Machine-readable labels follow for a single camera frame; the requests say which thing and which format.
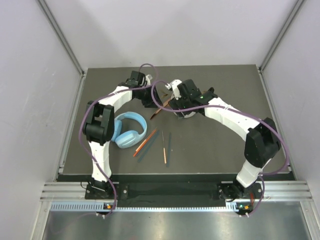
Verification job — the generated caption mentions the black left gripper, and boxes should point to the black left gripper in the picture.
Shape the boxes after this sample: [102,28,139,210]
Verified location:
[135,84,163,108]

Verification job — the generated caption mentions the white divided round container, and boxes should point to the white divided round container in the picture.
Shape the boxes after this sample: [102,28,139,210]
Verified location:
[174,111,196,119]

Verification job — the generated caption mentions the copper utensil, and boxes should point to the copper utensil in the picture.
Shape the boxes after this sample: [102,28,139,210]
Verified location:
[150,99,170,120]

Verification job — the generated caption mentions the dark teal chopstick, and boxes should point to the dark teal chopstick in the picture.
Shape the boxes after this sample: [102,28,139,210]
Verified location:
[166,132,172,168]
[137,131,159,163]

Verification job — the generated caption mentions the light blue headphones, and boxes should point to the light blue headphones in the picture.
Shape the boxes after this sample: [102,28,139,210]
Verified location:
[109,111,148,149]

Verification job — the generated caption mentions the silver copper chopstick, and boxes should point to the silver copper chopstick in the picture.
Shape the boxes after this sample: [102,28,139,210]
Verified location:
[161,130,167,165]

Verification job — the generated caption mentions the orange chopstick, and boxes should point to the orange chopstick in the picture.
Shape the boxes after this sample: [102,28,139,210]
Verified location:
[133,128,157,157]

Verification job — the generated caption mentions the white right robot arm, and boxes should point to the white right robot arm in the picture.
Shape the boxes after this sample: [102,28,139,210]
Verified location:
[165,79,281,198]

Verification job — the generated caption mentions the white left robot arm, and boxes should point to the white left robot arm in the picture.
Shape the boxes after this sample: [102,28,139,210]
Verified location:
[80,70,160,199]

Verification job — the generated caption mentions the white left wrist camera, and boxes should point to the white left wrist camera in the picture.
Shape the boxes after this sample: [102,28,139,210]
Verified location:
[146,74,153,82]

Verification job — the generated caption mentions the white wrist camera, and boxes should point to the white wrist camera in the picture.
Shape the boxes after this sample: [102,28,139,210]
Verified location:
[165,79,182,100]
[146,74,153,82]

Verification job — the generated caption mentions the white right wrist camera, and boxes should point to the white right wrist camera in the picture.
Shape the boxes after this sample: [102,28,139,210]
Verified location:
[165,79,182,100]

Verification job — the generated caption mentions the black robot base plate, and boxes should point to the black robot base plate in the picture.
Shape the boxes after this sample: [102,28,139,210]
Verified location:
[85,174,264,208]

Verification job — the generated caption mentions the aluminium frame rail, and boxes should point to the aluminium frame rail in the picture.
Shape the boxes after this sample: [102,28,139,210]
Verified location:
[35,0,85,77]

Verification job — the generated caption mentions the grey slotted cable duct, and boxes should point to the grey slotted cable duct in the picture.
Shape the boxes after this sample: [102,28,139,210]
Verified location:
[50,201,250,213]

